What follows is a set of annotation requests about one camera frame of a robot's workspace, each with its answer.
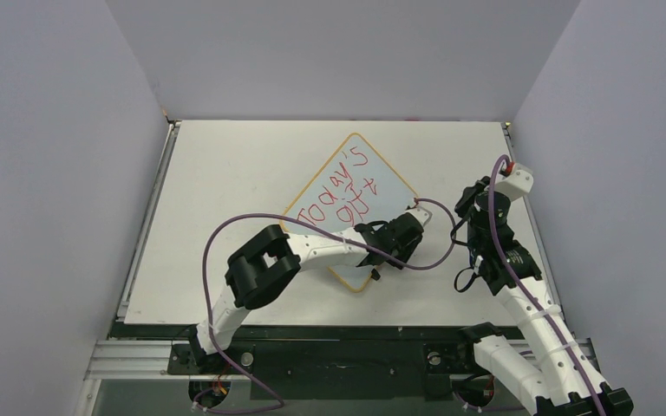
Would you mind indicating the yellow-framed whiteboard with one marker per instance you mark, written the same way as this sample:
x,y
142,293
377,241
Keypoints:
x,y
355,186

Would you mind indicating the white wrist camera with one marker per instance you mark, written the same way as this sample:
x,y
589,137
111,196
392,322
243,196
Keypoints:
x,y
515,182
422,215

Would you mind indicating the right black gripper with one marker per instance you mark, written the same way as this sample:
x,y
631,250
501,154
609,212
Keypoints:
x,y
472,198

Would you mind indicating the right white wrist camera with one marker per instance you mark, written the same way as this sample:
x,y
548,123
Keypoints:
x,y
515,182

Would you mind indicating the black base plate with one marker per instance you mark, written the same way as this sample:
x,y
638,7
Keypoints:
x,y
405,384

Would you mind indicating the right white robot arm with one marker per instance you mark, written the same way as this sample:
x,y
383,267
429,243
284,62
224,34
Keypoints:
x,y
560,380

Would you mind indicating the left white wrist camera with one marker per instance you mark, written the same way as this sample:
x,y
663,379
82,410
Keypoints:
x,y
422,215

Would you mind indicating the aluminium frame rail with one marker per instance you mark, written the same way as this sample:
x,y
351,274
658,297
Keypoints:
x,y
126,359

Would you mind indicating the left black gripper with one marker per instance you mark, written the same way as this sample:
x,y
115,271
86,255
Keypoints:
x,y
402,258

